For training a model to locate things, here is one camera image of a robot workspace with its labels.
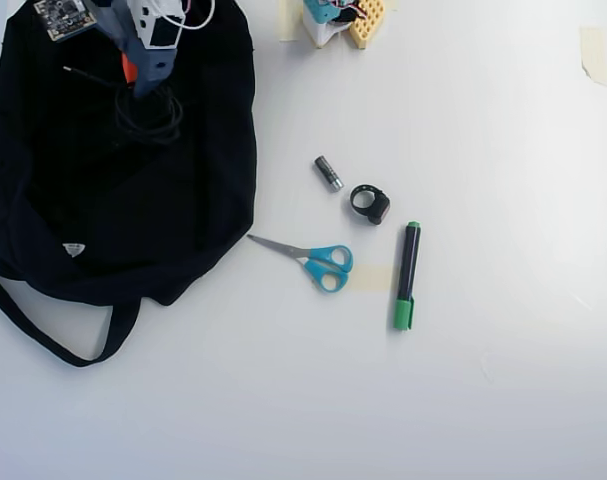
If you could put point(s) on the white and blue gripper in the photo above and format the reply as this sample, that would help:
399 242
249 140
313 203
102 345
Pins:
152 75

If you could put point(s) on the cyan white robot arm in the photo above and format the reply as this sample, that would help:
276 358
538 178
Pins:
323 22

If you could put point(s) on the black cloth bag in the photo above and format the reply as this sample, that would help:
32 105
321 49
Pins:
83 200

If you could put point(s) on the narrow beige masking tape strip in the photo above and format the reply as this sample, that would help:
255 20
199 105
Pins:
289 20

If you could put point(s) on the black cylindrical battery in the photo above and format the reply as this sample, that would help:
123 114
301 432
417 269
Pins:
328 173

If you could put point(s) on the wide beige masking tape piece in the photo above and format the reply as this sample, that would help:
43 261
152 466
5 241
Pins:
373 279

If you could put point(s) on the green and black marker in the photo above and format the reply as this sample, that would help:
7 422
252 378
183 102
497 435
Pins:
407 270

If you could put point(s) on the torn beige masking tape piece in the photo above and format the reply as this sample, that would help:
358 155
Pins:
594 55

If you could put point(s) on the camera circuit board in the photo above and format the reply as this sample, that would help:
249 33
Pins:
63 17

